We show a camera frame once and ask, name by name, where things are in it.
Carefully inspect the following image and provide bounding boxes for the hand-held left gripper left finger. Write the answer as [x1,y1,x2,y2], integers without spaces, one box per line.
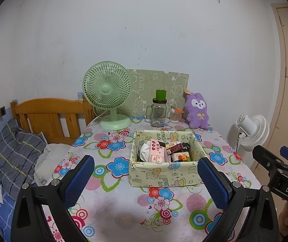
[11,154,95,242]

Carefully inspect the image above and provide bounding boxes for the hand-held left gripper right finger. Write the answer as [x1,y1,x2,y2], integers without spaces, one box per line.
[197,157,279,242]

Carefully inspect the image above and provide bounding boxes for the green tissue packet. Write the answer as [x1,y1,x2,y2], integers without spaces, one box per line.
[172,152,192,162]

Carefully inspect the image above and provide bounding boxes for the black plastic bag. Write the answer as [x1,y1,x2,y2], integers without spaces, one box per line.
[182,142,192,157]

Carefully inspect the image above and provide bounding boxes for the yellow printed storage box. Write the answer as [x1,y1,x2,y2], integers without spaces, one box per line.
[129,130,207,188]

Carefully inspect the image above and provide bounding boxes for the cartoon printed small box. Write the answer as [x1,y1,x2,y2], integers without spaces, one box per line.
[164,141,183,155]

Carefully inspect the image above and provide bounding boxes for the pink packet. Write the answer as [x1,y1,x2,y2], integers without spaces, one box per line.
[146,140,166,162]

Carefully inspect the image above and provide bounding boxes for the white cloth bundle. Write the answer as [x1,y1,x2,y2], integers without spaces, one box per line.
[139,141,151,162]

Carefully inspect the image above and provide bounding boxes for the person's right hand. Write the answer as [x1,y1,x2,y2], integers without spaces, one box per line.
[278,202,288,236]

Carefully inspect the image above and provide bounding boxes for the white standing fan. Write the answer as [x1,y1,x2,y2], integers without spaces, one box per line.
[235,114,270,154]

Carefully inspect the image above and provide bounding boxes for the white blanket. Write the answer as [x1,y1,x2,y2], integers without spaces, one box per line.
[34,143,72,186]

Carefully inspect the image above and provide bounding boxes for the grey plaid pillow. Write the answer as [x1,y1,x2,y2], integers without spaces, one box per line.
[0,119,47,199]

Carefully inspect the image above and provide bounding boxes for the purple plush bunny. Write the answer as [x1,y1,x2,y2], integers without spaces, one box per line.
[183,89,209,129]

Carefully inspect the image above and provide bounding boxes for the cotton swab jar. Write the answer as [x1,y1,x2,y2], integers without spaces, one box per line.
[170,106,182,123]

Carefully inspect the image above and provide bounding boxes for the glass jar mug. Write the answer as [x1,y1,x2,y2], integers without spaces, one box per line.
[146,98,168,128]

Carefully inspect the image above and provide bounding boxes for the green desk fan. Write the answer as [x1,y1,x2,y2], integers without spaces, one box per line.
[83,61,132,129]

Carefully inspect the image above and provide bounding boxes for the green printed board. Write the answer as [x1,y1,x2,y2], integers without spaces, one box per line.
[127,69,189,118]

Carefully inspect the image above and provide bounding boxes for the black fan cable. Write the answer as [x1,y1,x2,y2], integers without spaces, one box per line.
[236,130,243,153]

